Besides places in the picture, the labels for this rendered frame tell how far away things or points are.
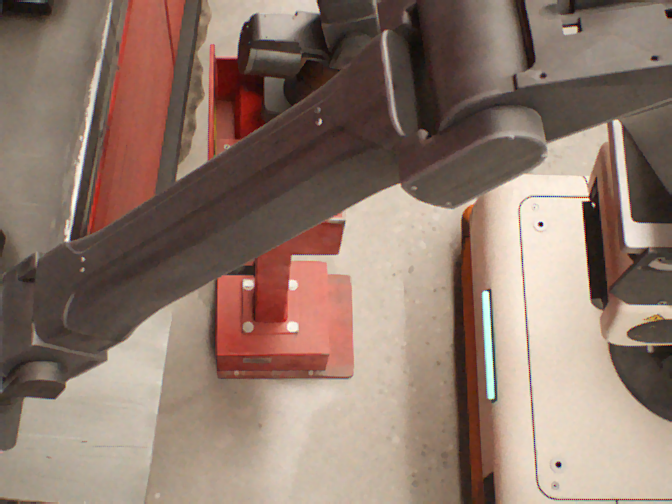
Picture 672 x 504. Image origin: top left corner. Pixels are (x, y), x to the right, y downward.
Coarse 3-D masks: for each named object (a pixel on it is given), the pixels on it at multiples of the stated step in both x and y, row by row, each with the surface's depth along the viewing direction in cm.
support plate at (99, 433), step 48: (144, 336) 99; (96, 384) 97; (144, 384) 97; (48, 432) 95; (96, 432) 96; (144, 432) 96; (0, 480) 94; (48, 480) 94; (96, 480) 94; (144, 480) 95
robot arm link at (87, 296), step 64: (384, 0) 56; (384, 64) 53; (320, 128) 55; (384, 128) 52; (448, 128) 50; (512, 128) 48; (192, 192) 62; (256, 192) 58; (320, 192) 57; (448, 192) 52; (64, 256) 70; (128, 256) 65; (192, 256) 63; (256, 256) 64; (0, 320) 74; (64, 320) 68; (128, 320) 70
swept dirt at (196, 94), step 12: (204, 0) 227; (204, 12) 226; (204, 24) 225; (204, 36) 224; (192, 72) 220; (192, 84) 220; (192, 96) 219; (204, 96) 219; (192, 108) 218; (192, 120) 217; (192, 132) 216; (180, 156) 214
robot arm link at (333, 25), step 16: (320, 0) 109; (336, 0) 109; (352, 0) 109; (368, 0) 109; (320, 16) 112; (336, 16) 111; (352, 16) 111; (368, 16) 111; (336, 32) 113; (352, 32) 113; (368, 32) 113
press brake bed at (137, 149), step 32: (128, 0) 136; (160, 0) 162; (192, 0) 221; (128, 32) 137; (160, 32) 165; (192, 32) 219; (128, 64) 140; (160, 64) 169; (192, 64) 221; (128, 96) 143; (160, 96) 172; (128, 128) 145; (160, 128) 176; (96, 160) 126; (128, 160) 148; (160, 160) 209; (96, 192) 129; (128, 192) 151; (96, 224) 129
